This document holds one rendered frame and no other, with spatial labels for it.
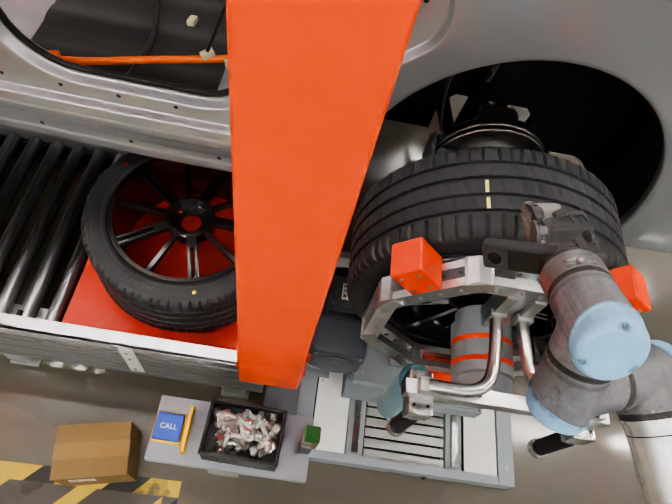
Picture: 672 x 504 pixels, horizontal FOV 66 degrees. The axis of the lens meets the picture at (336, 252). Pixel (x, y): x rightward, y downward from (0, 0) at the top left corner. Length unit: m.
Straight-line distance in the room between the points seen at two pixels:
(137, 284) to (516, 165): 1.10
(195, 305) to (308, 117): 1.11
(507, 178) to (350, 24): 0.71
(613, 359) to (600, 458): 1.67
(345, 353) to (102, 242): 0.82
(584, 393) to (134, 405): 1.60
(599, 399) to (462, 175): 0.54
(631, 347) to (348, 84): 0.45
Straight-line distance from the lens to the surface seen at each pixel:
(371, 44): 0.49
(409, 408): 1.07
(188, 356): 1.65
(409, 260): 1.00
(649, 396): 0.87
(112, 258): 1.70
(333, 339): 1.66
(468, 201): 1.08
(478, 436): 2.07
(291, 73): 0.52
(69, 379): 2.13
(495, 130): 1.46
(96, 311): 1.89
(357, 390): 1.90
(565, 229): 0.87
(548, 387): 0.78
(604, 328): 0.69
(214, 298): 1.59
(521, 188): 1.11
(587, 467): 2.34
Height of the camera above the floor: 1.95
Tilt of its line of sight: 59 degrees down
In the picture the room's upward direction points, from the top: 17 degrees clockwise
